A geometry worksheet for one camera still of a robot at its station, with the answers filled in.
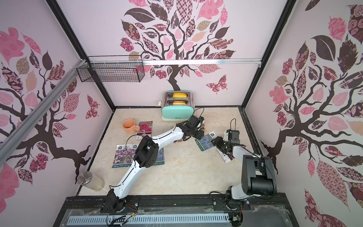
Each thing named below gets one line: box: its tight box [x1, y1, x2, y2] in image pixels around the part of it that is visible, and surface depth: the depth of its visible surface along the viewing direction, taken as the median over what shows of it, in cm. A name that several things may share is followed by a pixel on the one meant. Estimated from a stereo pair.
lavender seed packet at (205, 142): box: [194, 130, 217, 152], surface depth 100 cm
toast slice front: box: [172, 100, 186, 106], surface depth 97 cm
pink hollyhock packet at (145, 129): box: [136, 120, 153, 140], surface depth 109 cm
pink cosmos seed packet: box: [130, 143, 139, 161], surface depth 97 cm
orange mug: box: [122, 119, 141, 135], surface depth 102 cm
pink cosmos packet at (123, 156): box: [111, 143, 133, 169], surface depth 94 cm
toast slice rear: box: [172, 92, 188, 100], surface depth 100 cm
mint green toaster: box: [158, 90, 195, 122], surface depth 102 cm
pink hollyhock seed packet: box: [216, 148, 235, 164], surface depth 92 cm
